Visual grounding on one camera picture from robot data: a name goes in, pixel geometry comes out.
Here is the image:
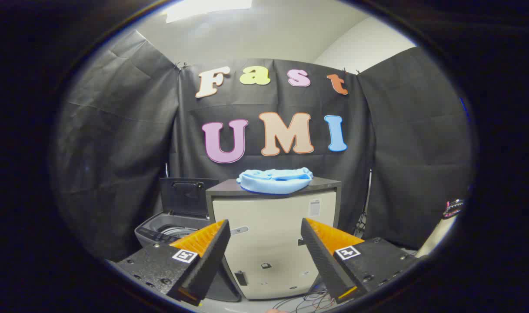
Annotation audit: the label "bundle of floor cables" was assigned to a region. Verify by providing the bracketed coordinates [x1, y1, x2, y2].
[271, 285, 348, 313]

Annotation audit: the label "black backdrop cloth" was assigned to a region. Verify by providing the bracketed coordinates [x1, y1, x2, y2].
[51, 30, 473, 261]

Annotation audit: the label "beige cabinet with dark top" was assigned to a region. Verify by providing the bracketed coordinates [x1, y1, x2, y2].
[206, 176, 342, 300]

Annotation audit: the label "hanging black cables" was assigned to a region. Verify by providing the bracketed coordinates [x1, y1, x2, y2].
[353, 170, 374, 236]

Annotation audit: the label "light blue garment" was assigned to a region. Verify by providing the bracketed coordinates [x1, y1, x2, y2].
[236, 167, 314, 195]

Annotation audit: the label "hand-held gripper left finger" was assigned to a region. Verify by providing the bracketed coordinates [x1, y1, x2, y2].
[115, 219, 231, 307]

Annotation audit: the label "grey washing machine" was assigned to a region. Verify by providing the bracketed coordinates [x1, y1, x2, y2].
[135, 212, 242, 303]

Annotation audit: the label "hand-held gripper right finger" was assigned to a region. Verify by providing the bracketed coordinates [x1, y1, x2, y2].
[300, 217, 421, 305]

